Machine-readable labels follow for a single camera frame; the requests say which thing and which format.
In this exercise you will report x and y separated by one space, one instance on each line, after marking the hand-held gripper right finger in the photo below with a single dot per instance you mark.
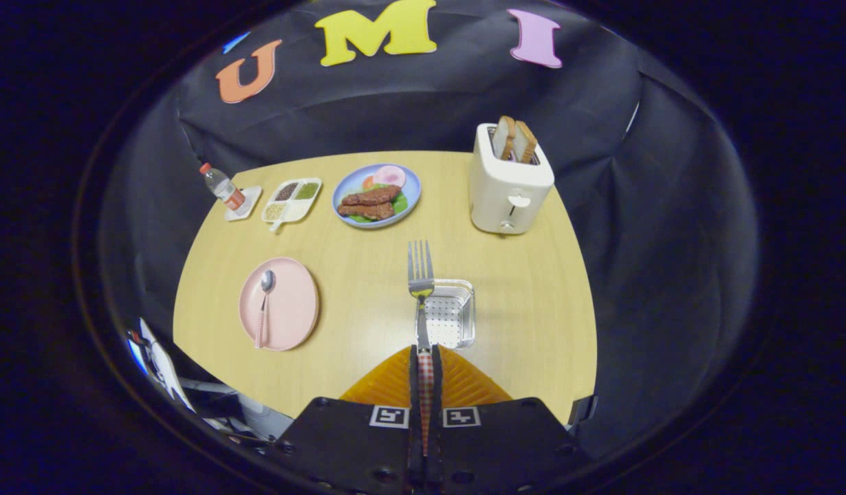
505 447

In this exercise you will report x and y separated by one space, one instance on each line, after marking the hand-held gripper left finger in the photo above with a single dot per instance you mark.
347 447

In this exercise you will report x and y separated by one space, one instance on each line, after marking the pink round plate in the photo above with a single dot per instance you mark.
292 302

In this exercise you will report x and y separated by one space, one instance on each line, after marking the white panel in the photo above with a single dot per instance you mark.
172 375

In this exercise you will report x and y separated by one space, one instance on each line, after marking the small lit screen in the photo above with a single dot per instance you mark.
135 354

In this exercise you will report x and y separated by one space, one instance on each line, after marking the brown meat strip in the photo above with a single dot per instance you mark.
375 195
368 210

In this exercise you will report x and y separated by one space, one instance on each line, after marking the white divided tray with beans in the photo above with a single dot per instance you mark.
296 206

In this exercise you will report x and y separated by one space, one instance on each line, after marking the green lettuce leaves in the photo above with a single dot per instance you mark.
400 203

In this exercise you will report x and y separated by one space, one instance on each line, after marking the white toaster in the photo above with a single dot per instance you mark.
509 196

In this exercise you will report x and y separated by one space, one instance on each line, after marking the blue round plate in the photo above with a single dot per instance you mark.
351 182

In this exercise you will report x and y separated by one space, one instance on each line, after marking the orange carrot slice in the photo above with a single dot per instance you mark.
368 183

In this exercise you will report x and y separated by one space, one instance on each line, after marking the white square coaster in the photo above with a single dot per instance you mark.
251 199

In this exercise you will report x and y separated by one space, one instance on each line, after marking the pink ham slice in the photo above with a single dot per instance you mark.
390 175

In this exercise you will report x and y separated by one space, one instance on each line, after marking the water bottle with red label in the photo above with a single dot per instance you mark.
223 187

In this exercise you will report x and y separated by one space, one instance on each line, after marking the toast bread slice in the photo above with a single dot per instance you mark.
526 143
504 137

